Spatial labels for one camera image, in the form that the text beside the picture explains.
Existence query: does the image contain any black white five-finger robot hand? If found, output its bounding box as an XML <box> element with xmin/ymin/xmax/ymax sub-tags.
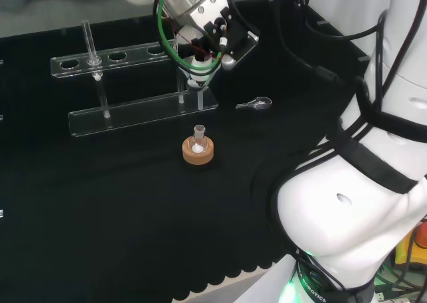
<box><xmin>175</xmin><ymin>25</ymin><xmax>224</xmax><ymax>90</ymax></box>

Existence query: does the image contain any clear plastic funnel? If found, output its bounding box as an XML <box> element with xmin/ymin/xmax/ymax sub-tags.
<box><xmin>191</xmin><ymin>82</ymin><xmax>209</xmax><ymax>111</ymax></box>

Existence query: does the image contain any clear glass weighing funnel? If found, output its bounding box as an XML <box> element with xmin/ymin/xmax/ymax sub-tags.
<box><xmin>235</xmin><ymin>95</ymin><xmax>273</xmax><ymax>112</ymax></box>

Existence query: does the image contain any clear acrylic funnel stand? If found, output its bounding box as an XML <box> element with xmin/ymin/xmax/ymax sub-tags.
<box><xmin>49</xmin><ymin>39</ymin><xmax>220</xmax><ymax>139</ymax></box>

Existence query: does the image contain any small round-bottom glass flask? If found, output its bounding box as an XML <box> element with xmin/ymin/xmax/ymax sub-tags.
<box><xmin>189</xmin><ymin>123</ymin><xmax>209</xmax><ymax>156</ymax></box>

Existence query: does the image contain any clear glass tube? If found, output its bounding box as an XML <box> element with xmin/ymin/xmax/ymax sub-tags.
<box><xmin>81</xmin><ymin>19</ymin><xmax>102</xmax><ymax>81</ymax></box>

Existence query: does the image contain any black bench cloth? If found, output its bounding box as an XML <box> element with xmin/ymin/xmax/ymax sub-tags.
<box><xmin>0</xmin><ymin>0</ymin><xmax>372</xmax><ymax>302</ymax></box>

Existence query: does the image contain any yellow stop button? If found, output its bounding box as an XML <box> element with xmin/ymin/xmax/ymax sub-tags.
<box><xmin>394</xmin><ymin>216</ymin><xmax>427</xmax><ymax>274</ymax></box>

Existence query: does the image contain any green cable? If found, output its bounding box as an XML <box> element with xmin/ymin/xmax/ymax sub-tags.
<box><xmin>156</xmin><ymin>0</ymin><xmax>224</xmax><ymax>76</ymax></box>

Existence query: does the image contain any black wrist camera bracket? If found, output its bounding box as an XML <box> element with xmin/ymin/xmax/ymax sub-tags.
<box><xmin>203</xmin><ymin>2</ymin><xmax>261</xmax><ymax>71</ymax></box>

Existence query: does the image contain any cork ring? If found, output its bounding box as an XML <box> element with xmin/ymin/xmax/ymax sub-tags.
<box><xmin>181</xmin><ymin>135</ymin><xmax>215</xmax><ymax>167</ymax></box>

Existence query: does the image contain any black cable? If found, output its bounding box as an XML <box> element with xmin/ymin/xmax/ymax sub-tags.
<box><xmin>286</xmin><ymin>0</ymin><xmax>390</xmax><ymax>42</ymax></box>

